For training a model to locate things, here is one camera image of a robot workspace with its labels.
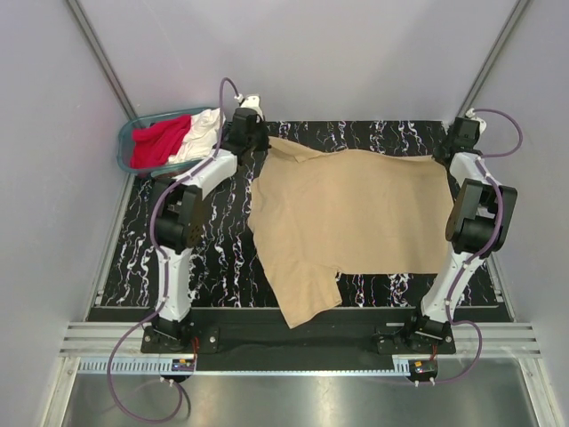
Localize tan polo shirt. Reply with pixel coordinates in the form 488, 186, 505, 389
248, 137, 453, 328

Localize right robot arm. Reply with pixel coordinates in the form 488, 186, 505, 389
399, 109, 523, 354

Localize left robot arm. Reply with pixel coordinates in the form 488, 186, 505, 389
142, 101, 269, 352

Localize white shirt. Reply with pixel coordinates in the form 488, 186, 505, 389
167, 109, 225, 165

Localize red shirt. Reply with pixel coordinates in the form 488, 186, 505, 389
130, 115, 191, 169

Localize teal laundry basket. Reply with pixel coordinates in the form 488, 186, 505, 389
116, 107, 225, 175

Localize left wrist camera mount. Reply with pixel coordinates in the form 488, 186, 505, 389
234, 93, 265, 118

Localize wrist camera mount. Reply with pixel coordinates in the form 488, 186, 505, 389
234, 93, 265, 118
464, 108, 487, 134

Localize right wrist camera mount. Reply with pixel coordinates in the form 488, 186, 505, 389
464, 108, 487, 134

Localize right aluminium frame post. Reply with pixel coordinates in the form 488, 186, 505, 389
443, 1, 533, 131

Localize aluminium frame post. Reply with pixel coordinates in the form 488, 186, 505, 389
64, 0, 138, 119
443, 1, 533, 131

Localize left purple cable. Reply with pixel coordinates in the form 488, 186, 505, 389
106, 77, 244, 422

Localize left aluminium frame post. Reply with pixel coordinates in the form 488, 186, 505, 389
64, 0, 138, 119

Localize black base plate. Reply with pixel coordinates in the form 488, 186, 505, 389
140, 308, 456, 375

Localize aluminium rail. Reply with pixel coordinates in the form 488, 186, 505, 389
59, 322, 541, 359

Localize white slotted cable duct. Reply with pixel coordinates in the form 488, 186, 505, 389
77, 357, 437, 378

